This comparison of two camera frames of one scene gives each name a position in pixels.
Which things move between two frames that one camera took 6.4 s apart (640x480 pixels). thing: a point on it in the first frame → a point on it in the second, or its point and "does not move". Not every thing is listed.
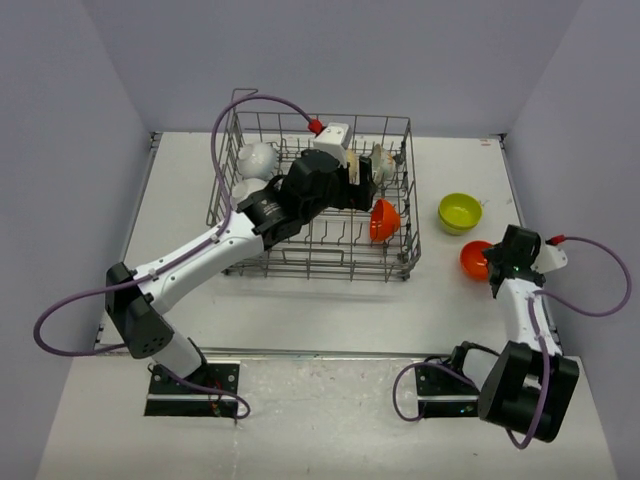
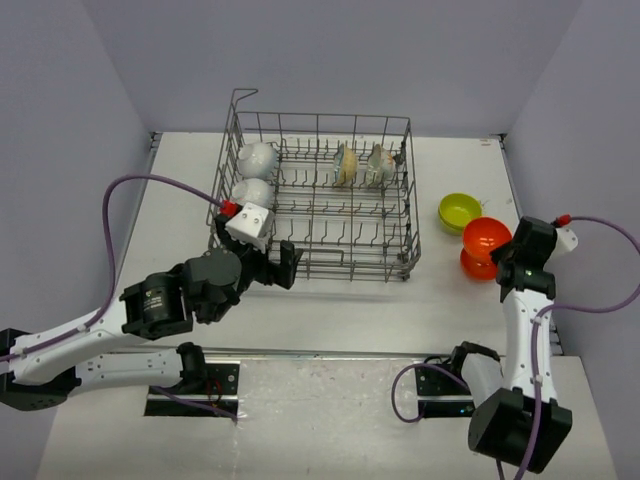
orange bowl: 384,219 → 482,235
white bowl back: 257,161 does not move
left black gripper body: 343,194 → 257,265
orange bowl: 474,260 does not move
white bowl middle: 243,187 does not move
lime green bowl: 460,210 does not move
